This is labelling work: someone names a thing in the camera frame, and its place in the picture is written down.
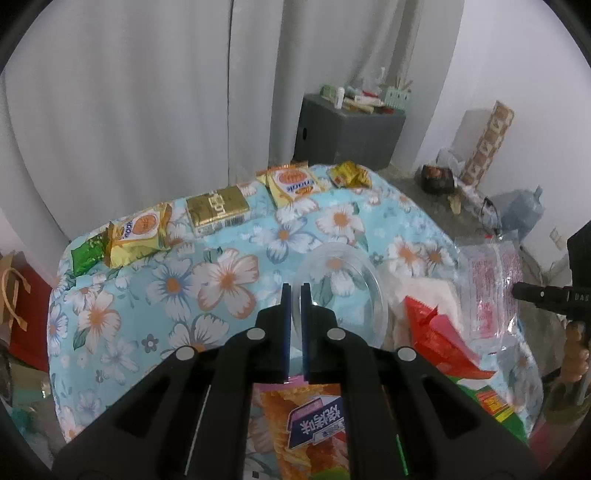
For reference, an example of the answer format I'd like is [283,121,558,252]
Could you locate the white tissue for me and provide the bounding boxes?
[385,276,462,352]

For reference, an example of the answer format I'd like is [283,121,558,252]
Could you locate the green stick holder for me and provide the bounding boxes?
[383,76,413,110]

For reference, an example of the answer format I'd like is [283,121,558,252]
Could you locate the clear plastic bowl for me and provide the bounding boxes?
[292,244,390,352]

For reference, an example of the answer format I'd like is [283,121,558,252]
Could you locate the crumpled gold wrapper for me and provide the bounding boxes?
[327,161,373,190]

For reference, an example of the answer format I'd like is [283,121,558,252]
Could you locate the white curtain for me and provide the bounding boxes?
[0,0,465,260]

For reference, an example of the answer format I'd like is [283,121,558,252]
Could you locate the person's right hand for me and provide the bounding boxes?
[561,320,591,386]

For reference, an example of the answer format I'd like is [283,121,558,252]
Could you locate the grey cabinet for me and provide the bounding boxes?
[294,93,407,172]

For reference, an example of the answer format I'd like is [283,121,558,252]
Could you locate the red paper bag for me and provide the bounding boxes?
[9,265,59,373]

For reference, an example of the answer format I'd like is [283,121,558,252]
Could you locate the yellow snack packet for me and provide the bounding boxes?
[105,203,174,269]
[256,161,331,209]

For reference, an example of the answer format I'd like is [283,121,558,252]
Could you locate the white plastic bag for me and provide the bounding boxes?
[436,148,467,179]

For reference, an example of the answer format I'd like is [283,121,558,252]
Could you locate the flat boxes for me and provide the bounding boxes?
[344,95,389,114]

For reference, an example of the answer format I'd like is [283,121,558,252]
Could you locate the orange snack packet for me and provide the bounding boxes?
[252,376,356,480]

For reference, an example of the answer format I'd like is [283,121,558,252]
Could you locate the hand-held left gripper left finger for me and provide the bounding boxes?
[51,282,293,480]

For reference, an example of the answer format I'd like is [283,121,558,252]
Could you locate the clear plastic bag red print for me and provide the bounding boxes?
[457,240,525,343]

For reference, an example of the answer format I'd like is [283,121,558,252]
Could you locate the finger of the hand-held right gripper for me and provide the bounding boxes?
[512,281,574,306]

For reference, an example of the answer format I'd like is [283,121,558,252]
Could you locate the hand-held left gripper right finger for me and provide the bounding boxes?
[300,282,541,480]

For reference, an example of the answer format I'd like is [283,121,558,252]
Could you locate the patterned cardboard box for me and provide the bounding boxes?
[462,100,515,185]

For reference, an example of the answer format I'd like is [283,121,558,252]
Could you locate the floral light blue blanket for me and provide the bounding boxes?
[48,164,543,480]

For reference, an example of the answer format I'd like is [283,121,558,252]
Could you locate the gold box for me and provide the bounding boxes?
[185,186,251,238]

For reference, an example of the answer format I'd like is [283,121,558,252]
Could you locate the blue water jug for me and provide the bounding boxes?
[498,185,546,241]

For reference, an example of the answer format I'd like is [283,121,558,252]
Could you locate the dark snack bag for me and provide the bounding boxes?
[422,164,458,195]

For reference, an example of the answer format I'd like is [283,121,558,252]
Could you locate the green and red packet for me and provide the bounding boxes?
[457,369,528,440]

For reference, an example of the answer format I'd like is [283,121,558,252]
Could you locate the black cable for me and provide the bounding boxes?
[482,196,502,234]

